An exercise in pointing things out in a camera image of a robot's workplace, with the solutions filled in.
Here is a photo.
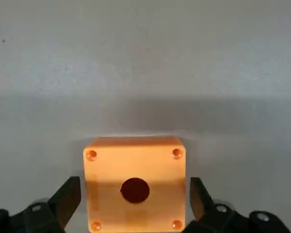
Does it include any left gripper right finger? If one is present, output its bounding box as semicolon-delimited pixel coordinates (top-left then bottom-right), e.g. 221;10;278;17
186;176;291;233

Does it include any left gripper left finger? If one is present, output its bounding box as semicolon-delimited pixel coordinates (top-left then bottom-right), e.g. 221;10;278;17
0;176;82;233

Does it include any orange button box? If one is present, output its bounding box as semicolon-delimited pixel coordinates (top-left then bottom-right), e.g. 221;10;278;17
82;135;187;233

